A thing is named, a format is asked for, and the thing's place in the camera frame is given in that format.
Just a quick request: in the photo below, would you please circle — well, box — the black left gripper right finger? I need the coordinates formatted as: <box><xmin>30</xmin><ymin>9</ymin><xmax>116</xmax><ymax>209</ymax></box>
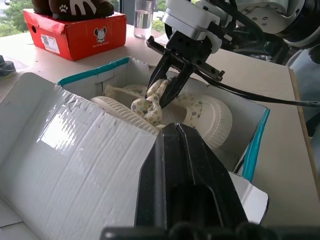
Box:
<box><xmin>177</xmin><ymin>122</ymin><xmax>249</xmax><ymax>226</ymax></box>

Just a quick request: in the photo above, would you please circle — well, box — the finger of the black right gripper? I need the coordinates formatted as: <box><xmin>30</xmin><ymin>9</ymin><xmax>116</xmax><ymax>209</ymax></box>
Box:
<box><xmin>159</xmin><ymin>63</ymin><xmax>196</xmax><ymax>110</ymax></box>
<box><xmin>144</xmin><ymin>53</ymin><xmax>176</xmax><ymax>100</ymax></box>

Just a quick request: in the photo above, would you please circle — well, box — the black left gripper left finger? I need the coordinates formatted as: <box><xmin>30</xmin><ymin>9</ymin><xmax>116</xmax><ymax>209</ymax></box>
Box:
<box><xmin>134</xmin><ymin>122</ymin><xmax>189</xmax><ymax>228</ymax></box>

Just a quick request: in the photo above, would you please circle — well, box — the cream floral shoe with bow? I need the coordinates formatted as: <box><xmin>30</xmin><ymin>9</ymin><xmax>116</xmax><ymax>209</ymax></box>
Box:
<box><xmin>130</xmin><ymin>78</ymin><xmax>234</xmax><ymax>151</ymax></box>

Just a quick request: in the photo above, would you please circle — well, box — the teal and white shoebox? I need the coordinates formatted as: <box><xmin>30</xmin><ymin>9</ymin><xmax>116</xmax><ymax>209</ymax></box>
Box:
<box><xmin>0</xmin><ymin>56</ymin><xmax>271</xmax><ymax>240</ymax></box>

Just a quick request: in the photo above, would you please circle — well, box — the red shoebox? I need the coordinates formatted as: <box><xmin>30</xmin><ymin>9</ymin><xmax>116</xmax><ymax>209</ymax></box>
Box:
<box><xmin>22</xmin><ymin>8</ymin><xmax>127</xmax><ymax>62</ymax></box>

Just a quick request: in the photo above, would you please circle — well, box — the clear plastic water bottle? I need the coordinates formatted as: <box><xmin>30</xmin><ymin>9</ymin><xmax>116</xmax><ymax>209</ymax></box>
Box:
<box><xmin>133</xmin><ymin>0</ymin><xmax>154</xmax><ymax>40</ymax></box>

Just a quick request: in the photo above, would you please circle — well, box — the cream shoe with ribbed sole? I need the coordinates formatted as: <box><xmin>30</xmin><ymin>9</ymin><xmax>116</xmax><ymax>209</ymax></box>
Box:
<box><xmin>90</xmin><ymin>83</ymin><xmax>166</xmax><ymax>138</ymax></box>

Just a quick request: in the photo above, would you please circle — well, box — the brown shoe with paw print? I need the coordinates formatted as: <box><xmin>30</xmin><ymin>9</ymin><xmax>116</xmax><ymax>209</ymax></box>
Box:
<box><xmin>48</xmin><ymin>0</ymin><xmax>116</xmax><ymax>22</ymax></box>

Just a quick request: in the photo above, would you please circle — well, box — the dark blue object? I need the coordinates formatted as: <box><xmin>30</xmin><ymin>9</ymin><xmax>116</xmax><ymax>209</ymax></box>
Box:
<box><xmin>0</xmin><ymin>55</ymin><xmax>17</xmax><ymax>79</ymax></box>

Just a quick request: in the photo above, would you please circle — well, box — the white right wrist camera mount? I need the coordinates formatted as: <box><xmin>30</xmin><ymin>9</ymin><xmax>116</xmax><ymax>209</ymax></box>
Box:
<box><xmin>161</xmin><ymin>0</ymin><xmax>223</xmax><ymax>55</ymax></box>

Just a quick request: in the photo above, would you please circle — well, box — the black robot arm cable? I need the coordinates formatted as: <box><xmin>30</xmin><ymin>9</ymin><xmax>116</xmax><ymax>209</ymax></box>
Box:
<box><xmin>193</xmin><ymin>69</ymin><xmax>320</xmax><ymax>109</ymax></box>

